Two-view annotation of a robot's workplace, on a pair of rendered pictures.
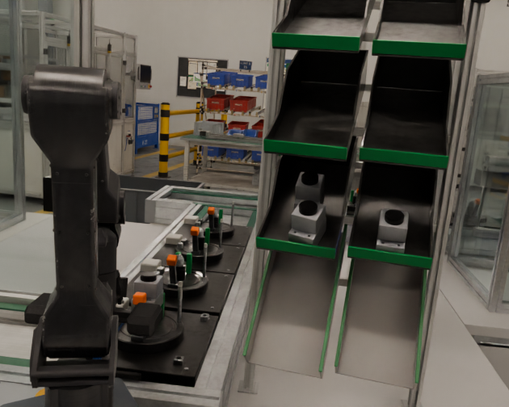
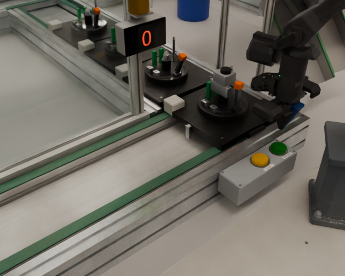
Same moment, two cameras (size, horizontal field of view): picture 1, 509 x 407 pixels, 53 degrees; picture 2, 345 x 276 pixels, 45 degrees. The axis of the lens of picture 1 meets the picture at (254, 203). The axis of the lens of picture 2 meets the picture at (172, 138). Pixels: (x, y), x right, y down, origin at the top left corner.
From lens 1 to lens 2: 103 cm
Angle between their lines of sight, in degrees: 46
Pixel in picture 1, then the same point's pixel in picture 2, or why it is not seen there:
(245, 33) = not seen: outside the picture
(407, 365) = not seen: outside the picture
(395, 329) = (333, 42)
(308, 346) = (312, 69)
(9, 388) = (232, 170)
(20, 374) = (218, 162)
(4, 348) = (147, 166)
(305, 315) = not seen: hidden behind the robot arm
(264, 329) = not seen: hidden behind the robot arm
